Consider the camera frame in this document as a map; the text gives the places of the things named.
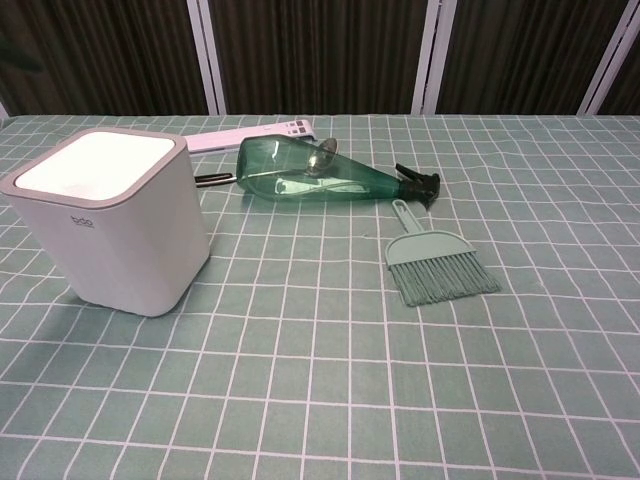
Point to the green grid tablecloth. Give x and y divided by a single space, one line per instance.
320 375

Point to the white partition post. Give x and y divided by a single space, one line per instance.
612 60
431 55
210 55

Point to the white lidded bin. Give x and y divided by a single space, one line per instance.
115 240

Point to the white flat strip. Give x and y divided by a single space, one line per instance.
220 140

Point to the green spray bottle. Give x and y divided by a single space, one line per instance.
280 175

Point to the small green hand brush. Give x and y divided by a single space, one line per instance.
430 255

